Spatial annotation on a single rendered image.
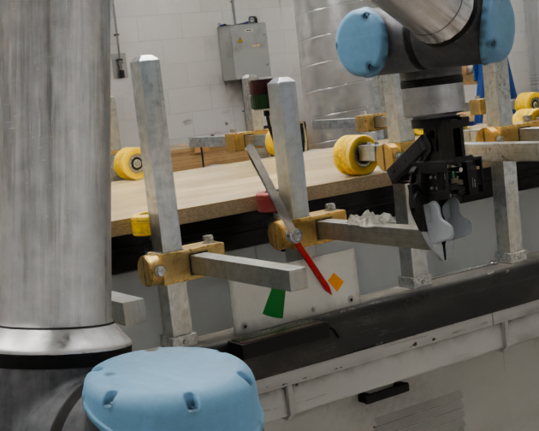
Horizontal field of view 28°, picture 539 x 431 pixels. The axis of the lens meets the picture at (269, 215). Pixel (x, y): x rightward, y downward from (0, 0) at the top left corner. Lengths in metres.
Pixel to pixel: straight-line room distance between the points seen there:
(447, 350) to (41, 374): 1.21
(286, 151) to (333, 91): 3.97
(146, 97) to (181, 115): 8.24
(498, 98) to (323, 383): 0.65
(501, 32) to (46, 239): 0.65
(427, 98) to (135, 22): 8.29
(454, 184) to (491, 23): 0.29
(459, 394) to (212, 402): 1.60
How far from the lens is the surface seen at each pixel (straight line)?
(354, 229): 1.75
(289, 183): 1.80
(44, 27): 1.03
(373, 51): 1.42
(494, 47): 1.36
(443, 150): 1.55
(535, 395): 2.62
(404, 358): 2.02
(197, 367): 0.94
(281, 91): 1.80
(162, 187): 1.68
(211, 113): 10.07
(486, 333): 2.16
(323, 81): 5.78
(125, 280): 1.90
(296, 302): 1.82
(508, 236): 2.14
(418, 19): 1.30
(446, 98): 1.54
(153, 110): 1.67
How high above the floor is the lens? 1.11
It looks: 7 degrees down
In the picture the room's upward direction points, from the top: 6 degrees counter-clockwise
